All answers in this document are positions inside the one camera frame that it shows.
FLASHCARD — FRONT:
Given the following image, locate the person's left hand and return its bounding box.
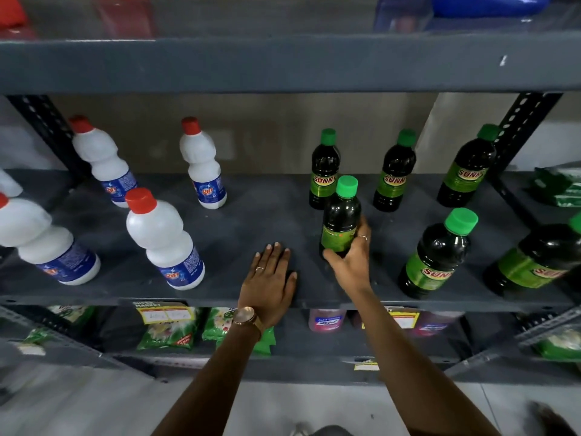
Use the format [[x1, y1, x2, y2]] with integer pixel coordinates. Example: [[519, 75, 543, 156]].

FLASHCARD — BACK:
[[237, 243, 298, 331]]

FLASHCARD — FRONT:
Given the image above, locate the person's right hand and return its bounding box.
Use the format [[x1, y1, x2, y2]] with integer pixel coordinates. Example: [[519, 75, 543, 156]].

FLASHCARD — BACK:
[[322, 216, 373, 296]]

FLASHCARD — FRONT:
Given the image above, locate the dark bottle green cap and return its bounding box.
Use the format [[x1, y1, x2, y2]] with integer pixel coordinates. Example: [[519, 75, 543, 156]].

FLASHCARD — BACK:
[[437, 124, 500, 208], [483, 212, 581, 296], [399, 208, 479, 299], [373, 129, 417, 212], [320, 175, 362, 259], [309, 128, 341, 210]]

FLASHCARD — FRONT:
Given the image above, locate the person's right forearm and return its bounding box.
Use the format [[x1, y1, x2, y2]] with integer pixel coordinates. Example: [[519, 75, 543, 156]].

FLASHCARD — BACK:
[[349, 286, 501, 436]]

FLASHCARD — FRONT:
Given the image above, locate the person's left forearm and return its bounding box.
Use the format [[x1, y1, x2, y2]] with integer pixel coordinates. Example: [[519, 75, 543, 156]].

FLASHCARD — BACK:
[[152, 323, 264, 436]]

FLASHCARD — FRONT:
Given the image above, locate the grey metal shelf board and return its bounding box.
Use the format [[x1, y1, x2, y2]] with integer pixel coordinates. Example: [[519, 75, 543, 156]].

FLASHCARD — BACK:
[[97, 309, 475, 386], [0, 31, 581, 97], [0, 169, 581, 314]]

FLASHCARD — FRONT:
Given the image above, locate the pink liquid bottle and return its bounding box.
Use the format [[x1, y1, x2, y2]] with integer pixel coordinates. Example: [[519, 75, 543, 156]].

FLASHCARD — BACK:
[[308, 309, 347, 333], [411, 312, 464, 337]]

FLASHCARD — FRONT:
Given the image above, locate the gold wrist watch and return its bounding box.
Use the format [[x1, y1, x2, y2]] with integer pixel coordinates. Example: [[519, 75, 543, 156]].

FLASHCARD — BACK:
[[232, 307, 265, 341]]

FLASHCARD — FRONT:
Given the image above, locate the green printed packet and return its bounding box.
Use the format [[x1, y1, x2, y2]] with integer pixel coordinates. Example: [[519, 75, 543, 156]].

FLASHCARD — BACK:
[[22, 328, 56, 346], [136, 307, 201, 351], [47, 305, 97, 328], [535, 328, 581, 363], [533, 162, 581, 208], [202, 307, 277, 356]]

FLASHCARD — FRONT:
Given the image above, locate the white bottle red cap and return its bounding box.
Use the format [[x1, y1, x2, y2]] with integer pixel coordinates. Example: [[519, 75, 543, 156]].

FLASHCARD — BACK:
[[0, 193, 101, 286], [179, 116, 228, 210], [0, 168, 24, 198], [125, 188, 206, 291], [69, 115, 139, 208]]

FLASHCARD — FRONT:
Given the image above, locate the perforated dark metal upright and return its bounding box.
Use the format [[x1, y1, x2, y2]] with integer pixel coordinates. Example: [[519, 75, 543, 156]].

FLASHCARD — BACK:
[[488, 92, 564, 232], [6, 95, 91, 183]]

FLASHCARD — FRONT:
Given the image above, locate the blue plastic container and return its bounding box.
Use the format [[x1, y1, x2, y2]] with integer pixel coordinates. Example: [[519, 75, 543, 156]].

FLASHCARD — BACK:
[[431, 0, 555, 19]]

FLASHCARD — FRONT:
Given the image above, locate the red plastic item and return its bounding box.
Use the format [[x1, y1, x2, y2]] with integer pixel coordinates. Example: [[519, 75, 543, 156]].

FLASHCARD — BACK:
[[0, 0, 29, 28]]

